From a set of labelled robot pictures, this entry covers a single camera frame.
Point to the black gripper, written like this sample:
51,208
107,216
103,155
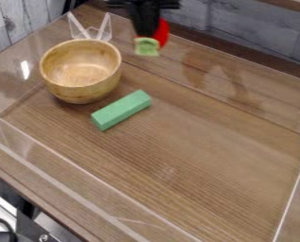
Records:
138,12

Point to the red plush strawberry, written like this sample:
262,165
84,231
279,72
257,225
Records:
147,46

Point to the wooden bowl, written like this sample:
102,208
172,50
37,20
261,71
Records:
80,70

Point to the green rectangular block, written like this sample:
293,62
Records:
119,110

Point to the clear acrylic tray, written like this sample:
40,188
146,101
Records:
190,171

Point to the clear acrylic corner bracket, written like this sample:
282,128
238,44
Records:
95,33

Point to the black metal mount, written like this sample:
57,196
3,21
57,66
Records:
28,228

